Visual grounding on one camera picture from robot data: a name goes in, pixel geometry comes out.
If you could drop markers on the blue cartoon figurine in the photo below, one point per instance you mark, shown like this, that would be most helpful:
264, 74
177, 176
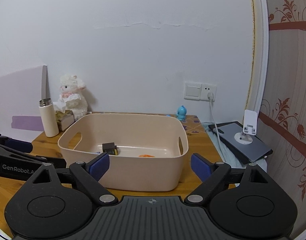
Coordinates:
181, 113

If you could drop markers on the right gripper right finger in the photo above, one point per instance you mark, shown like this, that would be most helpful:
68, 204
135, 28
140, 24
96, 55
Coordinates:
213, 177

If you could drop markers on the white wall switch socket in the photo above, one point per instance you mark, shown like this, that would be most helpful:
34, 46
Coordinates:
199, 91

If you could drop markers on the tissue box with tissue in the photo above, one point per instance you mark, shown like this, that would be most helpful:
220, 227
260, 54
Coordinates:
64, 117

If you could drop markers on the white plush lamb toy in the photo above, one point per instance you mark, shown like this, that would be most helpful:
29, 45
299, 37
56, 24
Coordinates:
73, 84

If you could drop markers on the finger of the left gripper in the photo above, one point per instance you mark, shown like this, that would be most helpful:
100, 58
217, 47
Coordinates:
15, 144

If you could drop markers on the orange fabric item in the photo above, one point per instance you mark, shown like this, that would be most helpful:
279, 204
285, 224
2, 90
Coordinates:
146, 156

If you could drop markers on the black cartoon blind box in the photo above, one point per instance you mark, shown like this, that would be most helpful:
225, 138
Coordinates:
110, 148

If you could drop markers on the white lilac board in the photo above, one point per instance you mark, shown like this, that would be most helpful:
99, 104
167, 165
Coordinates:
20, 94

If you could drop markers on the beige plastic storage basket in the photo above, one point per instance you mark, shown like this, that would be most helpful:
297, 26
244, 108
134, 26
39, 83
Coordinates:
133, 134

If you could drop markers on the cream thermos bottle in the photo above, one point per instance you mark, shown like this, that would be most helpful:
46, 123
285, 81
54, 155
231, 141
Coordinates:
48, 117

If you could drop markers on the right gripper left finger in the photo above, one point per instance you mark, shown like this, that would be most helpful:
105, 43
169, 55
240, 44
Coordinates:
86, 176

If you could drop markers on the white phone stand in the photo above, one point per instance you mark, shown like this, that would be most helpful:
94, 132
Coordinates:
249, 130

